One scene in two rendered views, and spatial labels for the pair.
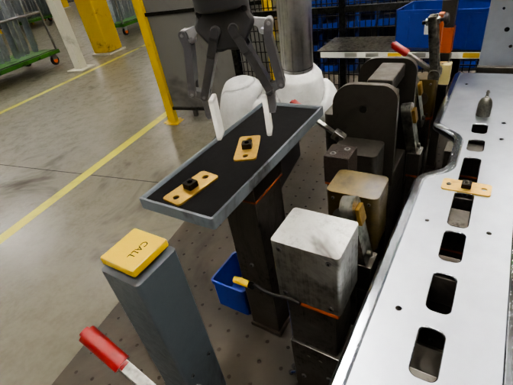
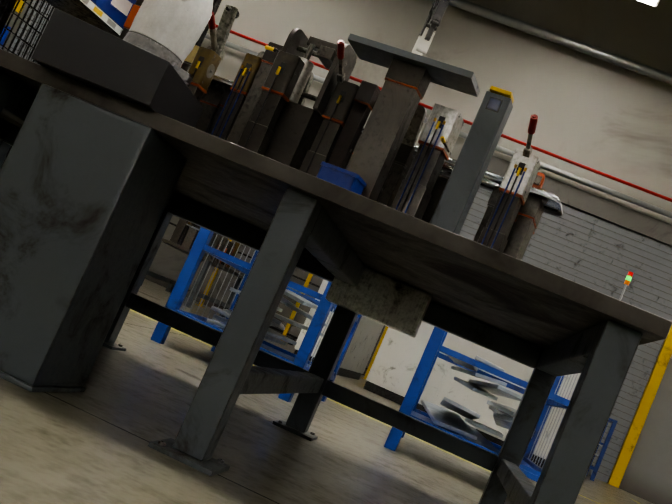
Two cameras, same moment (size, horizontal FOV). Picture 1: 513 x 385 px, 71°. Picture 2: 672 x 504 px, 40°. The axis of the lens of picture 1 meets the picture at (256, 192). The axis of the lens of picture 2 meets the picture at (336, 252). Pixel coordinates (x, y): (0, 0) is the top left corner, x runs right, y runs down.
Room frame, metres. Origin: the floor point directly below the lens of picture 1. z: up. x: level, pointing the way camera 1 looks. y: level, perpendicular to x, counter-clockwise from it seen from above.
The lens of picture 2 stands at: (1.32, 2.39, 0.38)
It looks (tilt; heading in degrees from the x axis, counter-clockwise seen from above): 5 degrees up; 252
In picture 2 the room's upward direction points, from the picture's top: 24 degrees clockwise
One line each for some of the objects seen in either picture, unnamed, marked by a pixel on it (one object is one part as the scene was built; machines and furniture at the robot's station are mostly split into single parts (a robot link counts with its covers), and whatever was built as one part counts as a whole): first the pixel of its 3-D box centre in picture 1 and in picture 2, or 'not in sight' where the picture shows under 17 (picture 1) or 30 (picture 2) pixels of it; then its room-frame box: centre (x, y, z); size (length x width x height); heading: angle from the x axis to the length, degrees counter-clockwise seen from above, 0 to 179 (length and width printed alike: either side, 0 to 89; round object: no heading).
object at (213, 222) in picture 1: (244, 150); (413, 65); (0.55, 0.01, 1.16); 0.37 x 0.14 x 0.02; 143
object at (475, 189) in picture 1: (466, 185); not in sight; (0.54, -0.40, 1.01); 0.08 x 0.04 x 0.01; 52
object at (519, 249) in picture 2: not in sight; (516, 245); (0.03, -0.02, 0.84); 0.12 x 0.05 x 0.29; 53
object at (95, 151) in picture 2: not in sight; (62, 243); (1.20, 0.00, 0.33); 0.31 x 0.31 x 0.66; 62
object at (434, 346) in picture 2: not in sight; (490, 389); (-1.29, -2.13, 0.48); 1.20 x 0.80 x 0.95; 63
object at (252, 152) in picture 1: (246, 145); not in sight; (0.55, 0.00, 1.17); 0.08 x 0.04 x 0.01; 168
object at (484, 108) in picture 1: (484, 108); not in sight; (0.81, -0.60, 1.02); 0.03 x 0.03 x 0.07
